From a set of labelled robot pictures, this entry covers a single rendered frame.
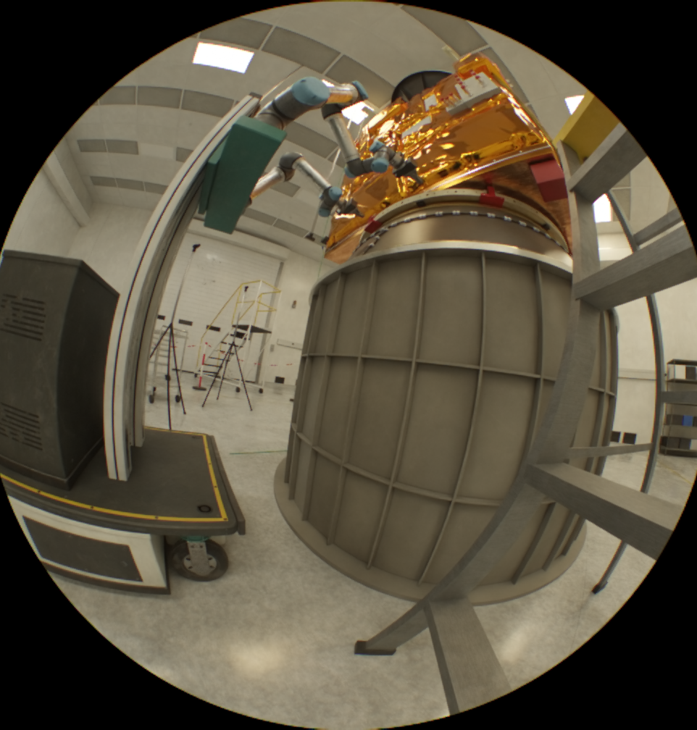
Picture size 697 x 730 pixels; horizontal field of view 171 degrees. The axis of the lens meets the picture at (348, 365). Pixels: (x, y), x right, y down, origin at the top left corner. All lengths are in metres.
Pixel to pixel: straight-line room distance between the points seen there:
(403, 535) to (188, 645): 0.73
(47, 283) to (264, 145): 0.66
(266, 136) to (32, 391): 0.85
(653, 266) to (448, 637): 0.60
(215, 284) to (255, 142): 7.85
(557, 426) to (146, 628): 0.98
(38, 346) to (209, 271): 8.15
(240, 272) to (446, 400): 8.39
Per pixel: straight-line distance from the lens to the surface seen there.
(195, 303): 8.34
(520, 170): 1.35
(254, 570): 0.92
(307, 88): 0.86
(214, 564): 0.82
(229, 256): 8.87
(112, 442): 0.72
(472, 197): 1.33
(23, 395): 0.72
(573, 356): 0.43
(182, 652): 0.76
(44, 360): 0.66
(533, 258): 0.83
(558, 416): 0.41
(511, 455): 0.74
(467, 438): 0.69
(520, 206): 1.40
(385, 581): 0.92
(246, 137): 0.79
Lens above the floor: 0.70
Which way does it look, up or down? 3 degrees up
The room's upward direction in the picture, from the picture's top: 9 degrees clockwise
